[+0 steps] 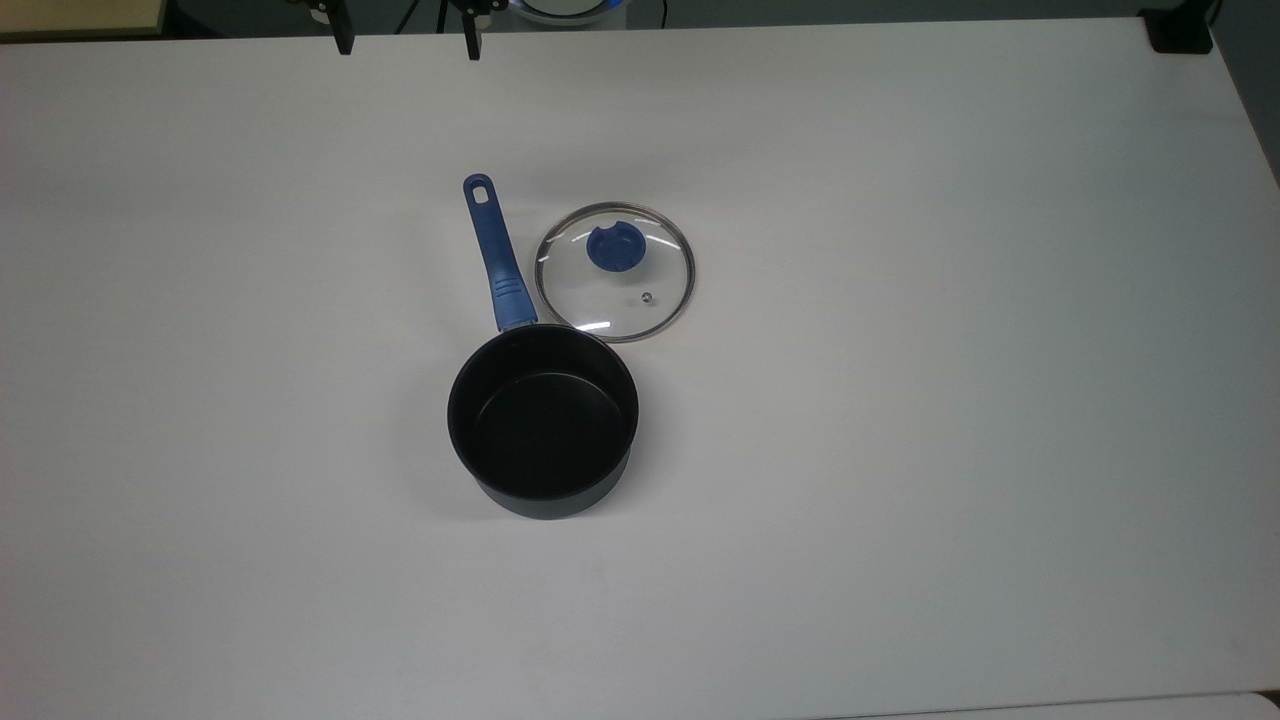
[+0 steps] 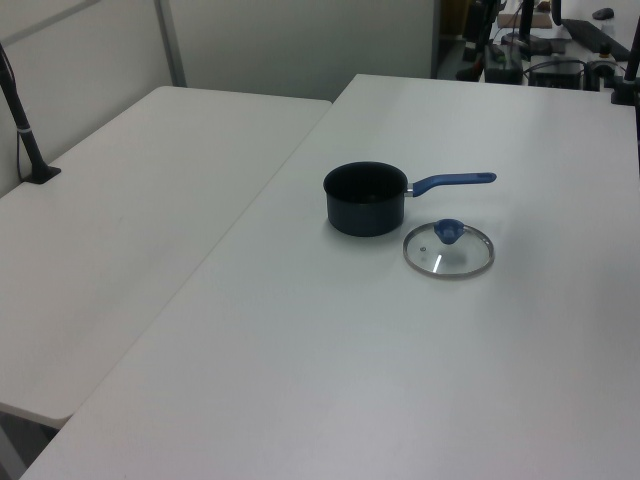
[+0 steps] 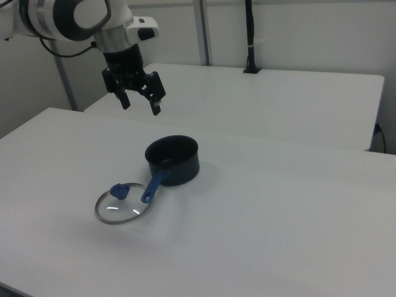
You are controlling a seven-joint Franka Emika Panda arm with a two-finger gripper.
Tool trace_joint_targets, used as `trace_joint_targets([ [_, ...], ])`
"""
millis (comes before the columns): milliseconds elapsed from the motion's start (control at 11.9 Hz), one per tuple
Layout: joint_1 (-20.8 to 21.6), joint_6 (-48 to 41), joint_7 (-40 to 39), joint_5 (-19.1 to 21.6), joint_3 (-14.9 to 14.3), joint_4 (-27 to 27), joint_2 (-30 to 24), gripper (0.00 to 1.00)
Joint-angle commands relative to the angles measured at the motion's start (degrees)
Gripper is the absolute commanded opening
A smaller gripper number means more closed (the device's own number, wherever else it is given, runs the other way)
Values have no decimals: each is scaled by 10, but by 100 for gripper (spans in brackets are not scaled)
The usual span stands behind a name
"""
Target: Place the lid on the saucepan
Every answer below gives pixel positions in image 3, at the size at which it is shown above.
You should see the black camera stand pole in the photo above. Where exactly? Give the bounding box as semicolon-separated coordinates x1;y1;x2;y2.
243;0;262;74

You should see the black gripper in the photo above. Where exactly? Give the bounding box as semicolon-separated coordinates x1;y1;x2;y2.
101;43;167;116

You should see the white back table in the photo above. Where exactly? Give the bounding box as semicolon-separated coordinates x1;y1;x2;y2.
84;62;385;152

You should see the glass lid with blue knob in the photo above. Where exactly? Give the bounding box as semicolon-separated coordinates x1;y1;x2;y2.
94;182;152;225

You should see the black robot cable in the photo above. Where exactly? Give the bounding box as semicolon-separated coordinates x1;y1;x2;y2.
39;37;97;58

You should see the dark saucepan with blue handle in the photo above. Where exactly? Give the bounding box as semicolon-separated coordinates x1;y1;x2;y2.
140;135;201;204

